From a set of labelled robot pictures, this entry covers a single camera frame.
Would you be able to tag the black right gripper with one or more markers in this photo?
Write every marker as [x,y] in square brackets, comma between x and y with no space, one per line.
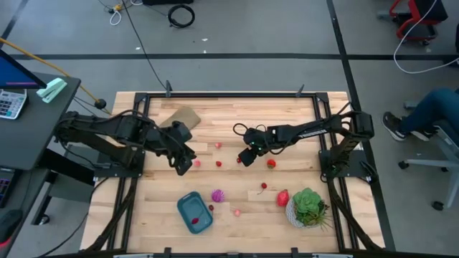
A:
[263,141]

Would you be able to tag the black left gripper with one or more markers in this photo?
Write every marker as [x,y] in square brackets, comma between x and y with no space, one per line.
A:
[175,148]

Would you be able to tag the red tomato with green top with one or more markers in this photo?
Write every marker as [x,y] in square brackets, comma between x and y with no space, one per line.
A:
[271,163]

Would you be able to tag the purple spiky ball fruit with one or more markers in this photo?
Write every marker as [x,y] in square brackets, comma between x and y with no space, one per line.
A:
[217,195]

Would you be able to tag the large red strawberry toy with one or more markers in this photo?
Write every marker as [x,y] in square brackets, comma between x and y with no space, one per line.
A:
[283,198]

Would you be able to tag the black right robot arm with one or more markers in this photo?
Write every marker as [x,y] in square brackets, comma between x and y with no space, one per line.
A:
[312,133]

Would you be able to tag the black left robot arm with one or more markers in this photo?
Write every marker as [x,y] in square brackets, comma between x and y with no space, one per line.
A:
[93,125]

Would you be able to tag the small pink fruit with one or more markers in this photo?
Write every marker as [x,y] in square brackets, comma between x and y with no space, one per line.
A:
[197,163]
[218,145]

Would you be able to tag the teal plastic container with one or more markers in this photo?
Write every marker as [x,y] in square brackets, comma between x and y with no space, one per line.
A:
[191,208]

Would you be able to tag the pink fabric fruit ball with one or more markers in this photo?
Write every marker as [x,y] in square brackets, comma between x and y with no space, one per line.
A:
[237,212]

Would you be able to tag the dark red plum toy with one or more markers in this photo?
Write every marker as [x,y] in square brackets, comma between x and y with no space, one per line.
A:
[195,220]

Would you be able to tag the white patterned plant pot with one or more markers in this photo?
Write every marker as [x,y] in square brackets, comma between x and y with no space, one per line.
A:
[292,218]

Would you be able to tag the green succulent plant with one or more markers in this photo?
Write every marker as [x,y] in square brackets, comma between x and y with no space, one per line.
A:
[307,206]

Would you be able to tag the black round knob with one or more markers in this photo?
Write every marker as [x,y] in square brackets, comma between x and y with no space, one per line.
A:
[100,104]

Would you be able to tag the person's shoe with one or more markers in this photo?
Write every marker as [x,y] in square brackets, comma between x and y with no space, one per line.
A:
[423,134]
[392,125]

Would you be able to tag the black desk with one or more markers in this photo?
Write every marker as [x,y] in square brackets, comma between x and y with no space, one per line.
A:
[36,136]

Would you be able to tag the mint green stapler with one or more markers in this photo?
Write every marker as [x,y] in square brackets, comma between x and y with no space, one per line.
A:
[52,89]

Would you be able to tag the grey office chair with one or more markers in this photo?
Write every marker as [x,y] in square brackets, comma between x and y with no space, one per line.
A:
[423,163]

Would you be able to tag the backlit computer keyboard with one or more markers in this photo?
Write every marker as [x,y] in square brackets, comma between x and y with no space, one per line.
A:
[4,186]

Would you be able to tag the grey desk calculator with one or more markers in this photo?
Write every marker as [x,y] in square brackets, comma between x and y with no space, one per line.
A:
[10,104]

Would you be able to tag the black computer mouse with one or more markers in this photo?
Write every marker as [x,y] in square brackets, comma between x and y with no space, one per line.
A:
[9,224]

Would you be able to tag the person's leg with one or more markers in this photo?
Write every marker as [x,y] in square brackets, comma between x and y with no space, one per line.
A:
[434,107]

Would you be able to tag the computer monitor blue screen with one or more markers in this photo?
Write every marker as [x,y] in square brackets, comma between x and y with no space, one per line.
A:
[14,73]

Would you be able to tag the red and black chair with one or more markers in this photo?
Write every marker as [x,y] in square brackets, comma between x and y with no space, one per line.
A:
[430,7]

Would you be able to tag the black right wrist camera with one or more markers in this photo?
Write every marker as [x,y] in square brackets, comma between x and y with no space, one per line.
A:
[249,138]

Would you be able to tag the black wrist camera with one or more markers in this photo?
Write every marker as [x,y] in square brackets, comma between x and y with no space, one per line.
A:
[249,138]
[181,130]

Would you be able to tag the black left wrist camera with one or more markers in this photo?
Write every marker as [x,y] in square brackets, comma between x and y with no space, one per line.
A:
[181,130]

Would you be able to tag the black aluminium table frame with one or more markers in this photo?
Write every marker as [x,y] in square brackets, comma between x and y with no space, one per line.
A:
[233,95]

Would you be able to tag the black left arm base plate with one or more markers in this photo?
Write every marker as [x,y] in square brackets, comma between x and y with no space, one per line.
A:
[118,173]

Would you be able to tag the black frame post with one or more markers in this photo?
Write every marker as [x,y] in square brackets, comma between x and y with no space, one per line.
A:
[168,87]
[299,90]

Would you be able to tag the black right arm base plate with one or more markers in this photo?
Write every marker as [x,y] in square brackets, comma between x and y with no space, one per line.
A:
[355,168]

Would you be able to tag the black desk leg frame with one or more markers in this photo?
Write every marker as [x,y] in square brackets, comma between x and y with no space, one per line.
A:
[68,168]

